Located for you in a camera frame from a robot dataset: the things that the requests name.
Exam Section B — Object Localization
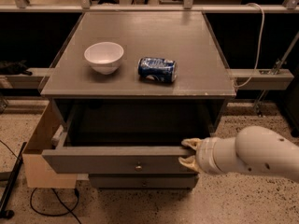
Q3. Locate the white hanging cable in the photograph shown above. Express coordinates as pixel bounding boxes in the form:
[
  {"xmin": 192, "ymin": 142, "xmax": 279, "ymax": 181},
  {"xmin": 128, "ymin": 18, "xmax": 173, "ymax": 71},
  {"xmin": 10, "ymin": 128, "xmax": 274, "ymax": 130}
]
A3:
[{"xmin": 232, "ymin": 2, "xmax": 265, "ymax": 90}]

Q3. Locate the black floor cable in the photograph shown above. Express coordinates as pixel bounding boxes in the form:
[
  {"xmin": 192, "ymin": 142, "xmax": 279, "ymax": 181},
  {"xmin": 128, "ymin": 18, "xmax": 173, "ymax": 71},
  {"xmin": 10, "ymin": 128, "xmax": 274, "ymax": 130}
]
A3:
[{"xmin": 0, "ymin": 139, "xmax": 83, "ymax": 224}]

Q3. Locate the cardboard box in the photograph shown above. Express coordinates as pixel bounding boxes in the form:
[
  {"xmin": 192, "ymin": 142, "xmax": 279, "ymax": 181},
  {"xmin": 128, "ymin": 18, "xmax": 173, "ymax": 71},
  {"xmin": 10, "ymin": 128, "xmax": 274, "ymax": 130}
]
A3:
[{"xmin": 22, "ymin": 103, "xmax": 77, "ymax": 189}]

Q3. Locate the grey top drawer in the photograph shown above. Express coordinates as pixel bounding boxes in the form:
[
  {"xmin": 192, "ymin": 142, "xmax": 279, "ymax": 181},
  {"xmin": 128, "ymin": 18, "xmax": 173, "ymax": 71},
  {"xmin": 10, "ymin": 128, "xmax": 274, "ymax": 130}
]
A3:
[{"xmin": 42, "ymin": 101, "xmax": 210, "ymax": 175}]

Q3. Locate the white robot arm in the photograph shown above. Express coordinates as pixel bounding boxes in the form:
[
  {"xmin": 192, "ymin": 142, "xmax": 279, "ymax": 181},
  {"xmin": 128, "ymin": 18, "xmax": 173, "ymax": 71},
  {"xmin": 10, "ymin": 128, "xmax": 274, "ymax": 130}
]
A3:
[{"xmin": 178, "ymin": 126, "xmax": 299, "ymax": 182}]

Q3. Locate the grey drawer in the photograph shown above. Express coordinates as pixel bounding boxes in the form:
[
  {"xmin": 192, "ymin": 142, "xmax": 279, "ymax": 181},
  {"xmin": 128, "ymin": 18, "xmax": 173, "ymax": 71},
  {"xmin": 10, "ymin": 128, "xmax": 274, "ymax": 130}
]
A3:
[
  {"xmin": 89, "ymin": 174, "xmax": 198, "ymax": 189},
  {"xmin": 42, "ymin": 101, "xmax": 210, "ymax": 175}
]

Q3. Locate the black object on rail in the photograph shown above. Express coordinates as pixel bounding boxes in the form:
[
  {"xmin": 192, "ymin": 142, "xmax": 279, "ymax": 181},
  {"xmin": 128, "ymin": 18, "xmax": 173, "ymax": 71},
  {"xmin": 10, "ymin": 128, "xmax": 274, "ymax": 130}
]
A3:
[{"xmin": 0, "ymin": 61, "xmax": 33, "ymax": 76}]

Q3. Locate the blue soda can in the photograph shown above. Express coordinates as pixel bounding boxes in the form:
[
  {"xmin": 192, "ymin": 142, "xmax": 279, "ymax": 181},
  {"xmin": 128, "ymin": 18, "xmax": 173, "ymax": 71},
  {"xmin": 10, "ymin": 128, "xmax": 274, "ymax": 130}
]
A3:
[{"xmin": 137, "ymin": 57, "xmax": 178, "ymax": 83}]

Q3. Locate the black stand leg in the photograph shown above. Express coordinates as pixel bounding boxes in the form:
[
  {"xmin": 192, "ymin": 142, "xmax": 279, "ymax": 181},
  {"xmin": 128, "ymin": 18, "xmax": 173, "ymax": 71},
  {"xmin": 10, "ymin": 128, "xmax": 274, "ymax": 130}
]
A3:
[{"xmin": 0, "ymin": 142, "xmax": 26, "ymax": 219}]

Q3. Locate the grey drawer cabinet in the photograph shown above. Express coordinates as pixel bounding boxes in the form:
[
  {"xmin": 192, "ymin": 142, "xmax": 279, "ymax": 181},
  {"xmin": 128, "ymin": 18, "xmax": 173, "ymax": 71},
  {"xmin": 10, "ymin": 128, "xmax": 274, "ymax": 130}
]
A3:
[{"xmin": 40, "ymin": 10, "xmax": 236, "ymax": 190}]

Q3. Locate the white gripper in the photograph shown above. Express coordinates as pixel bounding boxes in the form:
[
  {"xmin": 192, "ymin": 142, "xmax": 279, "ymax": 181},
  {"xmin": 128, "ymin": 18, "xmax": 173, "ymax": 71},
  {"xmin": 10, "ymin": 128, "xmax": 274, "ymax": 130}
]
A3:
[{"xmin": 178, "ymin": 137, "xmax": 224, "ymax": 175}]

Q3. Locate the grey bottom drawer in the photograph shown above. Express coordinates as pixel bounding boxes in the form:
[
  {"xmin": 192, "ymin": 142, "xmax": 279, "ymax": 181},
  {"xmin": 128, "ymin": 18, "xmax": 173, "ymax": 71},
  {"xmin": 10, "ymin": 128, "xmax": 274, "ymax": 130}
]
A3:
[{"xmin": 89, "ymin": 174, "xmax": 198, "ymax": 189}]

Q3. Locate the metal frame rail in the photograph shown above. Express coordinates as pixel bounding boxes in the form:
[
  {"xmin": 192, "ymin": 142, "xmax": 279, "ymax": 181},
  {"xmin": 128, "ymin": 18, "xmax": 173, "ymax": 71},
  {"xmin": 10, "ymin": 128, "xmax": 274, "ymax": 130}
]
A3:
[{"xmin": 0, "ymin": 0, "xmax": 299, "ymax": 13}]

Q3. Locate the white bowl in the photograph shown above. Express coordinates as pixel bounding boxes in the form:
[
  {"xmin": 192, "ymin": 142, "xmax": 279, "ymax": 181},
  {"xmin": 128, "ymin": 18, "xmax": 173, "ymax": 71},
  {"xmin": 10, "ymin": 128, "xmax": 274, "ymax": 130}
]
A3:
[{"xmin": 84, "ymin": 42, "xmax": 124, "ymax": 75}]

